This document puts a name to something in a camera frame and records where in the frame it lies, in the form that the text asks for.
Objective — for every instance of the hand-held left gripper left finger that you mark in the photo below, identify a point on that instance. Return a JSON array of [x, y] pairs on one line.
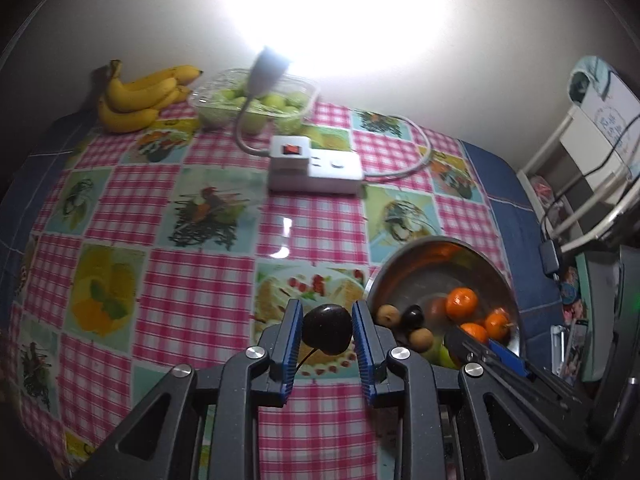
[[290, 355]]

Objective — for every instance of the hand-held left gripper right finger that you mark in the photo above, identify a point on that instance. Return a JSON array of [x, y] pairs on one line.
[[364, 355]]

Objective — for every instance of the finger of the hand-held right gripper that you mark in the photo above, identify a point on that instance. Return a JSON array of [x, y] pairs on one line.
[[507, 357], [465, 342]]

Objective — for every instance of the orange mandarin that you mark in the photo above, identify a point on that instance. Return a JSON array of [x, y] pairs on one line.
[[497, 322], [472, 332], [460, 302]]

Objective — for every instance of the oval green jujube fruit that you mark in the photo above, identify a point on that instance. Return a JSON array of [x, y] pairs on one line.
[[442, 355]]

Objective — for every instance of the brown kiwi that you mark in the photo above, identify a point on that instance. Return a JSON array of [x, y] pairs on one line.
[[388, 314], [420, 338]]

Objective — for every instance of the dark purple plum with stem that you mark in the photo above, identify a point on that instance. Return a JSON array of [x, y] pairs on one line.
[[327, 327]]

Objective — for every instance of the steel bowl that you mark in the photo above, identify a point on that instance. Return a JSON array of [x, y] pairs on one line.
[[430, 270]]

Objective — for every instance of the colourful printed small box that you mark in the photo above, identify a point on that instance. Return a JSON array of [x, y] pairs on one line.
[[570, 290]]

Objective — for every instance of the grey charger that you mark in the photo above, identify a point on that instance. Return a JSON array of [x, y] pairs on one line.
[[550, 257]]

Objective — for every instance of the pink checkered printed tablecloth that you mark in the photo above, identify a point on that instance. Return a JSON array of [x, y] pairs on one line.
[[200, 285]]

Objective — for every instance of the pink plastic bag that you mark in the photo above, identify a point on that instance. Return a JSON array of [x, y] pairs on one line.
[[542, 190]]

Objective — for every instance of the white chair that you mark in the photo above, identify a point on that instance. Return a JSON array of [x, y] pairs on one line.
[[550, 145]]

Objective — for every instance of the white cardboard box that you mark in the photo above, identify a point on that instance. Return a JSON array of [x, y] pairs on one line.
[[610, 115]]

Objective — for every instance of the clear plastic container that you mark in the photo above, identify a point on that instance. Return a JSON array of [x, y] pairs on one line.
[[295, 85]]

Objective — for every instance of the yellow banana bunch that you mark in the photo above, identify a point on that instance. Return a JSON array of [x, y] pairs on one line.
[[125, 117]]

